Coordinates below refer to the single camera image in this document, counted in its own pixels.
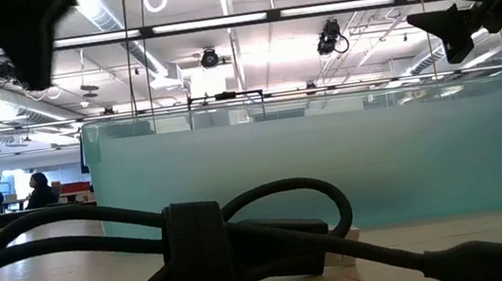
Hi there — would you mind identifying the thin black USB cable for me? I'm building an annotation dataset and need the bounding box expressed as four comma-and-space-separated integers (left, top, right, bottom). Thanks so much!
0, 143, 502, 281

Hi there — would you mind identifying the red cabinet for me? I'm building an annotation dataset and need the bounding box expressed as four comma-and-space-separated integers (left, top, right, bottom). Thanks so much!
58, 180, 93, 196

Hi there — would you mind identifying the person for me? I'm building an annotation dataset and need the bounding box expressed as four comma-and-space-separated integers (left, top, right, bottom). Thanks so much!
20, 169, 60, 211

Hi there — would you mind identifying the green translucent plastic bin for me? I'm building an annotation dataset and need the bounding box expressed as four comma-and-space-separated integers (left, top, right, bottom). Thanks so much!
78, 63, 502, 268

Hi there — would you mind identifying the black ceiling camera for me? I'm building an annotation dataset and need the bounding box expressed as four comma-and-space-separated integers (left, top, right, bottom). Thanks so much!
312, 17, 351, 58
0, 59, 20, 83
198, 46, 222, 70

